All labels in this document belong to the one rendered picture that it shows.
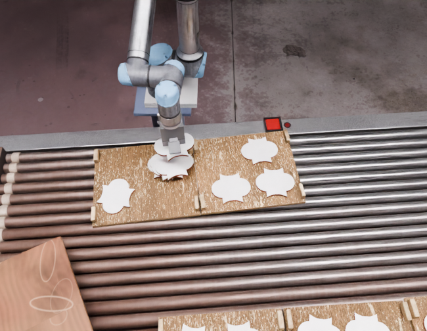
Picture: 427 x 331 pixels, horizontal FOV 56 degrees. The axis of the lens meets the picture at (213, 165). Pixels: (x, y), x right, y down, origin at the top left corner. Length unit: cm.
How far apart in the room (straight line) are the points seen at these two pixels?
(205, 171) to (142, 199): 28
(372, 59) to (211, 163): 228
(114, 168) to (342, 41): 255
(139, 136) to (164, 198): 34
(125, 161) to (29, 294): 62
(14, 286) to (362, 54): 307
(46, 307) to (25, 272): 14
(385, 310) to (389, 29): 288
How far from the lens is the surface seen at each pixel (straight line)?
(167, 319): 144
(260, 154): 168
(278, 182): 162
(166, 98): 129
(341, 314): 149
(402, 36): 397
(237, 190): 159
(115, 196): 162
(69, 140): 186
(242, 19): 381
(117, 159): 172
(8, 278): 151
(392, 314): 155
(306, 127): 184
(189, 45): 173
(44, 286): 145
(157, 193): 160
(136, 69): 141
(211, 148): 170
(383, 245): 164
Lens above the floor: 234
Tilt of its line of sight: 58 degrees down
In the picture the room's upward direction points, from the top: straight up
